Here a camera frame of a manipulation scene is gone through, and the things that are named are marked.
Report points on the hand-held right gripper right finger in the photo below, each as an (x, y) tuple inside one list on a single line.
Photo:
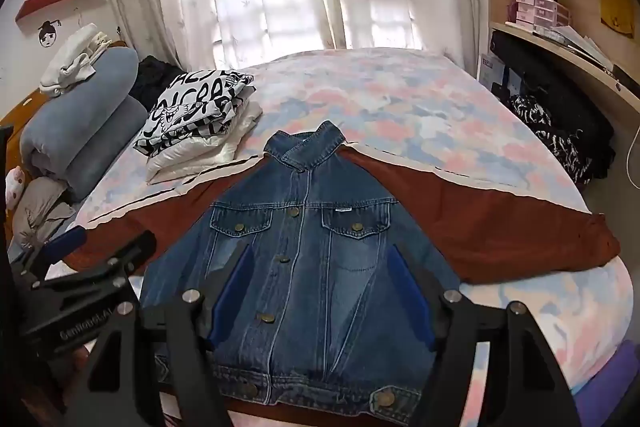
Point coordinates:
[(411, 302)]

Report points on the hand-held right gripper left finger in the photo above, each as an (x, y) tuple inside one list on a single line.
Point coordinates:
[(227, 302)]

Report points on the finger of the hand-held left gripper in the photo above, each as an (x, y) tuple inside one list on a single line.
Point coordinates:
[(137, 249), (75, 236)]

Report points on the denim jacket with brown sleeves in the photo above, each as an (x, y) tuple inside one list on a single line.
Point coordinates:
[(310, 267)]

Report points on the white folded clothes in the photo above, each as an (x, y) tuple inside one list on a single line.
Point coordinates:
[(70, 62)]

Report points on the heap of black clothes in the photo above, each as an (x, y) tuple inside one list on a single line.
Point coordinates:
[(565, 102)]

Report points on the beige crumpled cloth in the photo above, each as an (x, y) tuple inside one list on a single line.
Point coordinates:
[(42, 212)]

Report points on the pink plush toy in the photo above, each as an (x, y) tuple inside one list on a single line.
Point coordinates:
[(14, 187)]

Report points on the white shiny folded garment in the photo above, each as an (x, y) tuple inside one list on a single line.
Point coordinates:
[(200, 157)]

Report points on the blue-grey rolled blanket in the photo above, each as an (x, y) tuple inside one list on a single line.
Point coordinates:
[(85, 117)]

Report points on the black and white printed garment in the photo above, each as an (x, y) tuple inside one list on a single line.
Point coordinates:
[(195, 112)]

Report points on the black crumpled garment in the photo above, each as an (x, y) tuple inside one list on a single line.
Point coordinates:
[(152, 79)]

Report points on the pastel patterned bedspread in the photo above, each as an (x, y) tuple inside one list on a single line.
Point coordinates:
[(400, 107)]

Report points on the purple mat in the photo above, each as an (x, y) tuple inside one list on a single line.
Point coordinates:
[(610, 387)]

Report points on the black and white patterned cloth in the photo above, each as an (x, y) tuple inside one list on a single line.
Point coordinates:
[(540, 122)]

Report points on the white and blue box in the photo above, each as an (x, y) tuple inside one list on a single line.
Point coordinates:
[(490, 72)]

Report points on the pile of papers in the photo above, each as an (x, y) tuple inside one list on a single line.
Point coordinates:
[(580, 44)]

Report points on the black flat device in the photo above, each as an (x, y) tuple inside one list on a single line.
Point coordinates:
[(627, 79)]

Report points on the pink drawer organiser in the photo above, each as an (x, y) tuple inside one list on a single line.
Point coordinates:
[(542, 13)]

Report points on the yellow round object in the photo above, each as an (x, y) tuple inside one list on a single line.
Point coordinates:
[(617, 9)]

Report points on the cartoon face wall sticker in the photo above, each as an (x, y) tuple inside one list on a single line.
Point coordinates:
[(48, 36)]

